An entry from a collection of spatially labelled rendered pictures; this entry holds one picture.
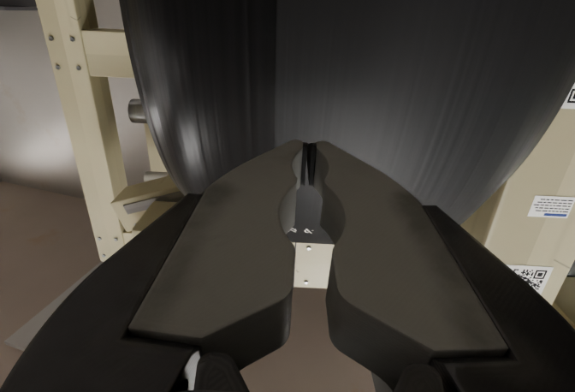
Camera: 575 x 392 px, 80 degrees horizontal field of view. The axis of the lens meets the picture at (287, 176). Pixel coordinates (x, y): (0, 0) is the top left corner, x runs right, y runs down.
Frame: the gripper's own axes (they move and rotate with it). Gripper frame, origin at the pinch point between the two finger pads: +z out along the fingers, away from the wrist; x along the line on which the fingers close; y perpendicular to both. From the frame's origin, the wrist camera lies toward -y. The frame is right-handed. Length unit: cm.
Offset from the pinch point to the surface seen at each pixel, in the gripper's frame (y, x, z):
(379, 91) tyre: 0.3, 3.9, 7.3
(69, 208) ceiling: 287, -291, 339
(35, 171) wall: 264, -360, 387
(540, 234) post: 23.6, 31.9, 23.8
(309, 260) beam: 54, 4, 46
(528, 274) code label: 30.2, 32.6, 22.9
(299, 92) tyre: 0.6, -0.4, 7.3
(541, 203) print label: 19.1, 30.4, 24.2
